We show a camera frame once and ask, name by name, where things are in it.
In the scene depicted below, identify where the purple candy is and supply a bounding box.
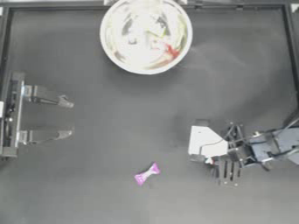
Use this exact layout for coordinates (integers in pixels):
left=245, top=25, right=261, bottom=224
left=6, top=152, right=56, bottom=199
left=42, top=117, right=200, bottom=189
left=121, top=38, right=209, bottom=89
left=133, top=162, right=161, bottom=186

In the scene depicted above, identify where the red candy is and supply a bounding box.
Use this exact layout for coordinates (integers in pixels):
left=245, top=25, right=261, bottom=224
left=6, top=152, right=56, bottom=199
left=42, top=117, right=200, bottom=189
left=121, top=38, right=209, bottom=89
left=162, top=43, right=181, bottom=60

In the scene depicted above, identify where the green candy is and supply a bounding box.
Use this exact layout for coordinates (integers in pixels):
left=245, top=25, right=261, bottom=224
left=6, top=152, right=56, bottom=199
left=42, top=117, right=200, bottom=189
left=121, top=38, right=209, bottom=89
left=157, top=25, right=170, bottom=38

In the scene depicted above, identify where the steel bowl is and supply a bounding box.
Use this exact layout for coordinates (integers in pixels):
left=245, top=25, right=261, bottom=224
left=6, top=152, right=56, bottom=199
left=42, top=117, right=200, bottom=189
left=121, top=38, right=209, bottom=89
left=98, top=0, right=193, bottom=75

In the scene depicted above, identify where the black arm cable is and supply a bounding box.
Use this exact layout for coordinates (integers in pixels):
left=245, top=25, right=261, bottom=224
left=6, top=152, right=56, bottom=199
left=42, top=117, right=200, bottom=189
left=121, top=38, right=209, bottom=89
left=277, top=116, right=299, bottom=136

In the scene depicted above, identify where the black metal frame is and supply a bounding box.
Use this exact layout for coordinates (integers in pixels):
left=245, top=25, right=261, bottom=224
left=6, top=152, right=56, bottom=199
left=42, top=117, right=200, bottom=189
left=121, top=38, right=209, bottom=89
left=0, top=0, right=299, bottom=74

